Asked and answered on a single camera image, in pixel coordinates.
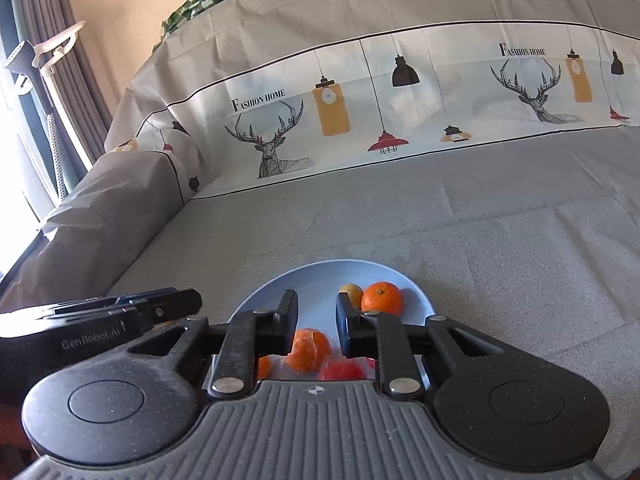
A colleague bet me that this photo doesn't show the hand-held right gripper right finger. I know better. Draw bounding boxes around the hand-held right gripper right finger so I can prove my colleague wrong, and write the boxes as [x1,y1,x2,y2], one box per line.
[334,290,507,395]

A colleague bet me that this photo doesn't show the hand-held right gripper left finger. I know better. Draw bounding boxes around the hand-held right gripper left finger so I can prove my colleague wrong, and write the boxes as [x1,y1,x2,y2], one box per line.
[125,288,300,401]

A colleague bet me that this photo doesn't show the grey curtain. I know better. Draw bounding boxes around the grey curtain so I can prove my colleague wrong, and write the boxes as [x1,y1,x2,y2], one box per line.
[10,0,117,211]

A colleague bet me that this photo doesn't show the blue plate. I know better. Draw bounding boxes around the blue plate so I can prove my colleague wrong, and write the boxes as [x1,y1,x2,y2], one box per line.
[229,258,437,392]

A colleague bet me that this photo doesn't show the red fruit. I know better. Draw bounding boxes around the red fruit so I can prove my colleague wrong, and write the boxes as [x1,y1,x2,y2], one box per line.
[320,357,377,382]

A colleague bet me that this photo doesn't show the brown longan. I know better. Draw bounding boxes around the brown longan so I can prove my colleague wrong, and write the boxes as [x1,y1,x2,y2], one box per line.
[338,283,365,311]

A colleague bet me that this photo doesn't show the green checkered cloth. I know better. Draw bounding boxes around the green checkered cloth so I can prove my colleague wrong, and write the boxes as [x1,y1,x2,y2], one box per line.
[159,0,633,43]

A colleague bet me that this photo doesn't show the white garment steamer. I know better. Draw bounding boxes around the white garment steamer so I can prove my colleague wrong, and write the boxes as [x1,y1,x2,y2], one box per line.
[4,20,87,197]

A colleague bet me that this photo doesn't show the half-peeled tangerine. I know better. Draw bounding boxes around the half-peeled tangerine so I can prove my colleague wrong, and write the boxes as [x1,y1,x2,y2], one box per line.
[284,328,332,375]

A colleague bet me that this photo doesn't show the orange tangerine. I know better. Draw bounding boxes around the orange tangerine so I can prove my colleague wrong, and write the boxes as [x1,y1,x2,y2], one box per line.
[360,281,405,317]

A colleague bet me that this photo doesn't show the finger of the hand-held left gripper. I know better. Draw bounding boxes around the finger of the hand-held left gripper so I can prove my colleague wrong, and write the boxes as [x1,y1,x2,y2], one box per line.
[42,295,127,318]
[115,287,203,327]

